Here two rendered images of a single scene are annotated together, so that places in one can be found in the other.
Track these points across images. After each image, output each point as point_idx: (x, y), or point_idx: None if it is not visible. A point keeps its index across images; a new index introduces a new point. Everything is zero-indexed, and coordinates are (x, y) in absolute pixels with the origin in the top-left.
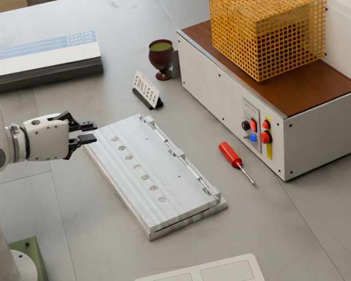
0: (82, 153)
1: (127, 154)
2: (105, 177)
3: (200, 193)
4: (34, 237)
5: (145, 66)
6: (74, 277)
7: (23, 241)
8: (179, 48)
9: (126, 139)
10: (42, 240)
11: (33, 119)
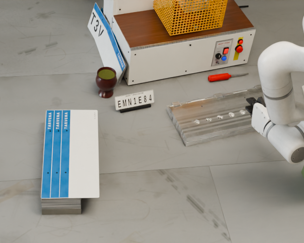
0: (193, 147)
1: (216, 117)
2: (227, 135)
3: (261, 91)
4: None
5: (85, 101)
6: None
7: None
8: (132, 60)
9: (199, 116)
10: (280, 172)
11: (265, 113)
